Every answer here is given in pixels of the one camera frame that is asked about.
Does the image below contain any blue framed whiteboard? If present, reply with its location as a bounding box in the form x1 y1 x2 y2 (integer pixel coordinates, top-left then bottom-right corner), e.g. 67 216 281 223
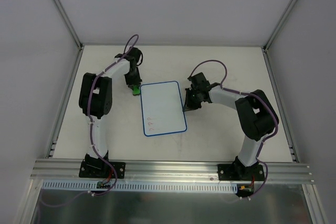
140 81 187 137

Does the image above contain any green black eraser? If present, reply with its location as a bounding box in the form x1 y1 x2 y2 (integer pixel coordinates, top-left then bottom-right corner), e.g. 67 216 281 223
132 85 140 96

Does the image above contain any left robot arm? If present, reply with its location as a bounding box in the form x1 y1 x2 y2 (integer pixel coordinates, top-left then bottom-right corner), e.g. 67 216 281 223
79 47 143 177

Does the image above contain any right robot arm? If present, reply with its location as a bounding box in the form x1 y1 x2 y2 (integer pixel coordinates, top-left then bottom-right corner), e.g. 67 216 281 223
183 72 279 180

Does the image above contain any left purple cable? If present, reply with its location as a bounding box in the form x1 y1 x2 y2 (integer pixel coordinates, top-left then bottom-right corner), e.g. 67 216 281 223
41 34 140 208

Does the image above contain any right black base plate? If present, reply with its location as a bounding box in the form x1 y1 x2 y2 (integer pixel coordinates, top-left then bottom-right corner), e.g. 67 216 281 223
217 163 265 182

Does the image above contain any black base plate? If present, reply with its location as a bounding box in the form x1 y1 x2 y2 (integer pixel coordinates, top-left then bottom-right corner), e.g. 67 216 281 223
79 159 126 179
217 163 265 182

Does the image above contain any white slotted cable duct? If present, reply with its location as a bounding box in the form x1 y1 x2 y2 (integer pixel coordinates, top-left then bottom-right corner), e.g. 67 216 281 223
41 179 238 194

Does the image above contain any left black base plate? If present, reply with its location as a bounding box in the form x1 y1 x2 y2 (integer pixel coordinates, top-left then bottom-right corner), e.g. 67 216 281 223
79 159 126 179

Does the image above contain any left aluminium frame post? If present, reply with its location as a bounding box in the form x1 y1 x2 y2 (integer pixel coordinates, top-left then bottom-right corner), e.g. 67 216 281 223
52 0 82 50

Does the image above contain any aluminium frame post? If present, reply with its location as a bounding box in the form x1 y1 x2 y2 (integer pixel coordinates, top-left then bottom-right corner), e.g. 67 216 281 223
52 0 82 50
263 0 299 51

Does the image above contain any aluminium mounting rail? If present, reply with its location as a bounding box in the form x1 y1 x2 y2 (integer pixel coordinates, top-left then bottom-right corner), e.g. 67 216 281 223
30 158 315 184

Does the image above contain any right aluminium frame post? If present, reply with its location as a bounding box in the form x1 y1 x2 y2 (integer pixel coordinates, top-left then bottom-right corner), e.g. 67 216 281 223
263 0 299 51

